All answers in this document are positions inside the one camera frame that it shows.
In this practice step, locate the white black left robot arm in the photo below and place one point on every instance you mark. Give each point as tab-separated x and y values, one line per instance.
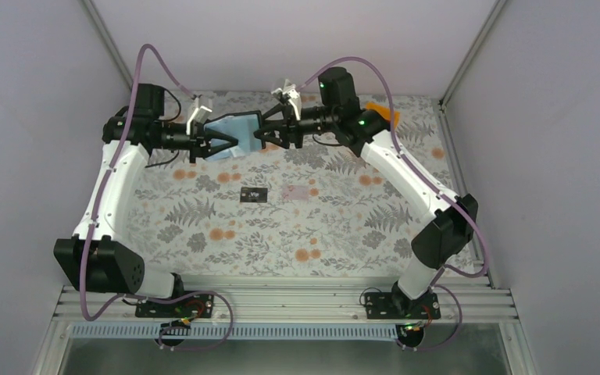
96	258

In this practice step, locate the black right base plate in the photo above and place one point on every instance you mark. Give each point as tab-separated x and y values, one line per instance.
396	306

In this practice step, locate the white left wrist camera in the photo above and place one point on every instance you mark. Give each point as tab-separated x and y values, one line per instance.
200	110

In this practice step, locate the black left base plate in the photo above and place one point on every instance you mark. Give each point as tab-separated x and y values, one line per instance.
198	306

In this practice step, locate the pale pink floral card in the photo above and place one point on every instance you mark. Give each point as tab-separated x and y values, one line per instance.
292	192

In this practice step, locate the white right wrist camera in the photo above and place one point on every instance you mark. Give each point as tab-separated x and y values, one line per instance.
287	95

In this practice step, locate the aluminium frame corner post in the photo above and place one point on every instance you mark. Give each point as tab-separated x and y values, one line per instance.
107	40

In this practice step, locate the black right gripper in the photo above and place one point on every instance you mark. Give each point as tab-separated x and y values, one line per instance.
290	128

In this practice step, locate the perforated cable duct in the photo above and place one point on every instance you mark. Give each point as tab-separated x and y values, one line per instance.
243	331

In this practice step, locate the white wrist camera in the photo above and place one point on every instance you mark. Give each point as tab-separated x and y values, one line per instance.
287	95
200	110

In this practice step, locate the right aluminium frame post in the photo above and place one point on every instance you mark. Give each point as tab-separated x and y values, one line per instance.
478	42

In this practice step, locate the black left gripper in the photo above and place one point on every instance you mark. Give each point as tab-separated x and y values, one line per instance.
198	141

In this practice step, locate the dark VIP credit card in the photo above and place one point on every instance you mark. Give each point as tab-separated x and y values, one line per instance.
253	194

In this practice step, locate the orange plastic bin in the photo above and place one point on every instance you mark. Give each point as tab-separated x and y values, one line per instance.
385	112

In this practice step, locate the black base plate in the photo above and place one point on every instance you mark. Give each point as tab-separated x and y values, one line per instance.
396	306
198	306

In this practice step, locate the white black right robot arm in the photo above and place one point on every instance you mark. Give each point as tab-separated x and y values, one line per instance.
448	219

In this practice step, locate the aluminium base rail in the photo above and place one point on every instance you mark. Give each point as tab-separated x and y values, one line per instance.
336	299

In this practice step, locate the floral table cover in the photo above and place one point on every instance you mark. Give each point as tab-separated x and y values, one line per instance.
187	217

